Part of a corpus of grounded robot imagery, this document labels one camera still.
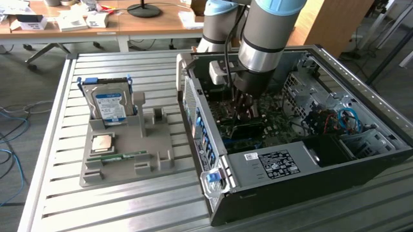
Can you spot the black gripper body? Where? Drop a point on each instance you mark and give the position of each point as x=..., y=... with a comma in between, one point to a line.
x=253, y=81

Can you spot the black graphics card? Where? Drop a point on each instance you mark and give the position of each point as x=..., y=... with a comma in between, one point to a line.
x=249, y=131

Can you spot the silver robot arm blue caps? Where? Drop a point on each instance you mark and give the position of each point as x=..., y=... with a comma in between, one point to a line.
x=268, y=31

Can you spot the green motherboard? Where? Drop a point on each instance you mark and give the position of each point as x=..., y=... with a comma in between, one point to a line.
x=281, y=120

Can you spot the silver drive cage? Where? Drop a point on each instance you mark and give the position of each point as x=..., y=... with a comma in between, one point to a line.
x=300, y=96

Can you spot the blue expansion slot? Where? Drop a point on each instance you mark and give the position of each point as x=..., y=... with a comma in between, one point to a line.
x=229, y=140

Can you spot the grey power supply unit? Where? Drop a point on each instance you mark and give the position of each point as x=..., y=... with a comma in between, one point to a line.
x=249, y=169

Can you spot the white paper stack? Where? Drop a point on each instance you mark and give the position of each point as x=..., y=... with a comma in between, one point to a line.
x=191, y=21

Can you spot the blue card latch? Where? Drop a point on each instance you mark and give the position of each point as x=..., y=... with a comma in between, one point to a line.
x=213, y=177

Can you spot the wooden cabinet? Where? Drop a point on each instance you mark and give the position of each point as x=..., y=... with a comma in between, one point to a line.
x=339, y=24

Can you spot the grey plastic parts rack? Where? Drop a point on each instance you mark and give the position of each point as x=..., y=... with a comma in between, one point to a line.
x=129, y=142

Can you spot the wooden desk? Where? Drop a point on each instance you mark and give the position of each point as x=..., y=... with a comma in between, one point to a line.
x=52, y=33
x=156, y=24

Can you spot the green RAM stick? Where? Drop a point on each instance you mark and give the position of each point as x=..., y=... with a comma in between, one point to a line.
x=134, y=154

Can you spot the grey disk bay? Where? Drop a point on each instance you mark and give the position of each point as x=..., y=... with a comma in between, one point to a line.
x=371, y=142

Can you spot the black open PC case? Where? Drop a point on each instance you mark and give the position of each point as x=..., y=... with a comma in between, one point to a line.
x=291, y=200

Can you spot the black monitor stand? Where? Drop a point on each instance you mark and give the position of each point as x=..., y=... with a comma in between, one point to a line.
x=145, y=10

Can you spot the silver CPU chip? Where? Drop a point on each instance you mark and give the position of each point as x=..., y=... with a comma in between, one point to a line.
x=101, y=143

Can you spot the white labelled box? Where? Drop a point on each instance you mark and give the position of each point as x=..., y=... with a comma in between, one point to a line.
x=97, y=20

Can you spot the flat white box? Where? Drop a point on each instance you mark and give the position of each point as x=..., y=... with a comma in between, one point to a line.
x=73, y=24

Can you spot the tape roll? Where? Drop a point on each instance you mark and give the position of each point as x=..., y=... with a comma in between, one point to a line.
x=68, y=3

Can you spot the grey cup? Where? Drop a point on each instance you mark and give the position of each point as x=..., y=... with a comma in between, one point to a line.
x=53, y=2

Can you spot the black and white box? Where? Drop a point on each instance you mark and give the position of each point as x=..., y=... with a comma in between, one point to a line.
x=33, y=24

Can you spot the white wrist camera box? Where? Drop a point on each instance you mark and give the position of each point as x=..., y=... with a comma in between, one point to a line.
x=219, y=73

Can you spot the hard disk with blue bracket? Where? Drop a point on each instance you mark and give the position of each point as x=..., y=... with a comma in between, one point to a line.
x=110, y=104

